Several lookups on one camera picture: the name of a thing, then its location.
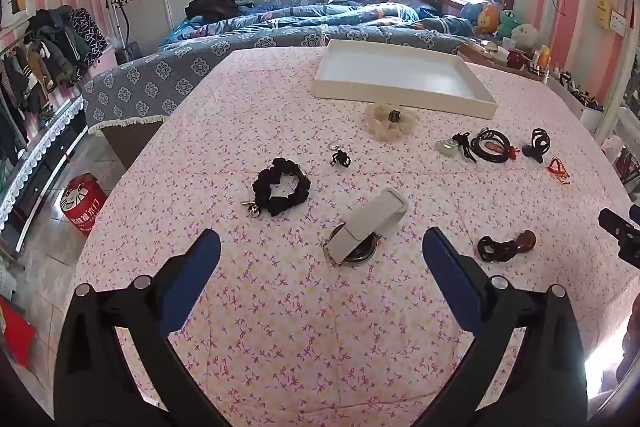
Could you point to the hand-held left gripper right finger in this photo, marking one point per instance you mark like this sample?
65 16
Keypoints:
450 277

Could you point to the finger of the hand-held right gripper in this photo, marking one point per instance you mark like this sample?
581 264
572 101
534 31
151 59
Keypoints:
612 222
631 252

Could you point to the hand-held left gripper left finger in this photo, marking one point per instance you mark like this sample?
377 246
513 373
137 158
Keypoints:
192 277

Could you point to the black scrunchie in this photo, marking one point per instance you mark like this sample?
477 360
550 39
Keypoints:
262 192

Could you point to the orange pendant red knot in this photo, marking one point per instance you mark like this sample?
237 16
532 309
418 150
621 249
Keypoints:
495 149

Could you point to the cream scrunchie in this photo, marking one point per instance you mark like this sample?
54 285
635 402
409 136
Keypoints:
380 127

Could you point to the white rectangular tray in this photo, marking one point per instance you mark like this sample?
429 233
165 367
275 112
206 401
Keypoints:
400 72

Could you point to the dark blue hair claw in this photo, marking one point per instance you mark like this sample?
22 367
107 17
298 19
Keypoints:
537 142

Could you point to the pink floral tablecloth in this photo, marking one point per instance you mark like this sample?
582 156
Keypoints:
300 332

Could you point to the red round stool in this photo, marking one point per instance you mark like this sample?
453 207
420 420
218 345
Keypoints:
82 204

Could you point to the small black bow clip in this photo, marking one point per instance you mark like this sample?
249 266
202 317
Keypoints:
340 157

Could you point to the orange bottle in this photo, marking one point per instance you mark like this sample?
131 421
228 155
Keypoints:
543 56

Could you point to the red round ornament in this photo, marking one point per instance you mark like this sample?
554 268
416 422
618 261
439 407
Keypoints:
515 59

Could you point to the white lace shelf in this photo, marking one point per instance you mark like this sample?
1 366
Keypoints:
35 157

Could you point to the white plush toy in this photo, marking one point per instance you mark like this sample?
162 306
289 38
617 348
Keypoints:
526 34

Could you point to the grey patterned bedspread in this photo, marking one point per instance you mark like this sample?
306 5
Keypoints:
200 67

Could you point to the wooden box of cosmetics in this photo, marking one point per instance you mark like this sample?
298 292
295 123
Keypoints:
475 54

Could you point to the green plush toy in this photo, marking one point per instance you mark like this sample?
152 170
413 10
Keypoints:
509 24

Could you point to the orange plush toy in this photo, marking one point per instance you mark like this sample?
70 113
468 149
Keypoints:
487 19

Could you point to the blue plush toy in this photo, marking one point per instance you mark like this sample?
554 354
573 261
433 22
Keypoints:
470 10

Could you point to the black garment steamer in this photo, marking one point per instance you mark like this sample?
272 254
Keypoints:
120 32

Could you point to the black clothing pile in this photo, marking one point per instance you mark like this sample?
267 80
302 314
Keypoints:
212 9

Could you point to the clothes rack with coats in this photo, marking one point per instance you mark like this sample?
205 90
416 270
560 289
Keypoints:
45 52

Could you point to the blue quilt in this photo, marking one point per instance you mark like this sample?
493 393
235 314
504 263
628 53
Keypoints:
310 14

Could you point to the wall socket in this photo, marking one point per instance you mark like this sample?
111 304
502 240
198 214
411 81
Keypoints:
619 23

